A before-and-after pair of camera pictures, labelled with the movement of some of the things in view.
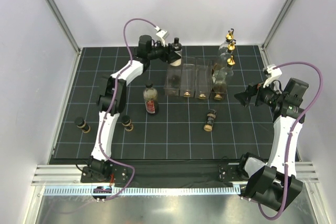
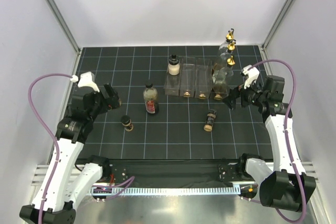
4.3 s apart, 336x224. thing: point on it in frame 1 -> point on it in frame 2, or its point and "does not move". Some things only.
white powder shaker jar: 177,47 -> 174,66
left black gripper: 166,51 -> 108,103
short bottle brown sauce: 229,38 does not move
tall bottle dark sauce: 219,81 does not move
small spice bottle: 126,121 does not move
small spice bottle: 210,116 does not move
